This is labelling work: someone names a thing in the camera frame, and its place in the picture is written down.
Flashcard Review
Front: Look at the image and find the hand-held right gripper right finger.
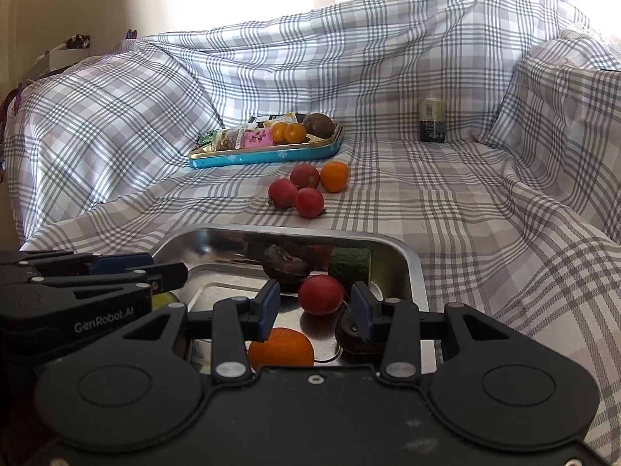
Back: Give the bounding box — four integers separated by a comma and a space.
350, 280, 517, 382

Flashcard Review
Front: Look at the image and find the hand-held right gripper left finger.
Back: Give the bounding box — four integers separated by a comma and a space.
121, 279, 282, 382

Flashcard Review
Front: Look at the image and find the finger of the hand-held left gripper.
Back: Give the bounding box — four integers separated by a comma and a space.
0, 250, 156, 277
0, 262, 189, 297

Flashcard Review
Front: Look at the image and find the green cucumber chunk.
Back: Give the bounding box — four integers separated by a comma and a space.
151, 290, 187, 312
329, 247, 373, 288

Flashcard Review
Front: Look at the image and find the dark brown water chestnut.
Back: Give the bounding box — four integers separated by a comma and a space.
335, 301, 389, 364
263, 245, 311, 282

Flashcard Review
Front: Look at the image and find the red radish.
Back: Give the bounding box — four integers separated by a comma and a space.
268, 178, 299, 209
290, 163, 321, 190
297, 274, 345, 316
294, 187, 327, 219

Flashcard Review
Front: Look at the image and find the stainless steel tray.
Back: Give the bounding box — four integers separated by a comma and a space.
148, 224, 437, 365

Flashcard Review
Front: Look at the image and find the blue snowflake tin tray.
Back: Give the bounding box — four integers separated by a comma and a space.
189, 123, 344, 170

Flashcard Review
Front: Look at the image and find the clear nut snack packet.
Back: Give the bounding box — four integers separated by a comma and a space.
213, 126, 248, 151

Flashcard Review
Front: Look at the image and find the brown passion fruit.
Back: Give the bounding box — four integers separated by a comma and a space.
303, 113, 337, 139

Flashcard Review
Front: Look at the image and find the yellow white snack packet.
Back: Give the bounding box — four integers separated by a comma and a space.
250, 113, 299, 127

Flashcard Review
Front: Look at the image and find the white box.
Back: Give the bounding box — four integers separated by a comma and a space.
33, 34, 91, 77

